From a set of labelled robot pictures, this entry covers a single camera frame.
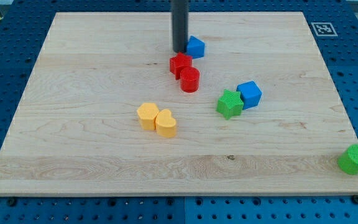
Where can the green cylinder block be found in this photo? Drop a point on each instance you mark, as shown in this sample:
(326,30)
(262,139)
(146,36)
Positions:
(348,160)

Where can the green star block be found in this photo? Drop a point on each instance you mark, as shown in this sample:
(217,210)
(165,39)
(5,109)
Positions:
(230,104)

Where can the blue triangular prism block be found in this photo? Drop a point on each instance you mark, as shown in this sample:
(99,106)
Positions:
(195,47)

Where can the red cylinder block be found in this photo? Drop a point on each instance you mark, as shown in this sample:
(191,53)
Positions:
(189,79)

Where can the light wooden board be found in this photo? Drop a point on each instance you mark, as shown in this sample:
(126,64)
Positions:
(76,131)

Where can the blue cube block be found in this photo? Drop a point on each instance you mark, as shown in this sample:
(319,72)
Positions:
(250,94)

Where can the red star block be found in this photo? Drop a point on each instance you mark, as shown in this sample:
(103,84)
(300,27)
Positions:
(178,62)

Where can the yellow hexagon block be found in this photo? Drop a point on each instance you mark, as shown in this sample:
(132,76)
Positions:
(147,113)

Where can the white fiducial marker tag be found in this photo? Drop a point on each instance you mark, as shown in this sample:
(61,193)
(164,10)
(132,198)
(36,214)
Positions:
(324,29)

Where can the yellow heart block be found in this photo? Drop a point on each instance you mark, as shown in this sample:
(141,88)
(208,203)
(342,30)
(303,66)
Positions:
(166,124)

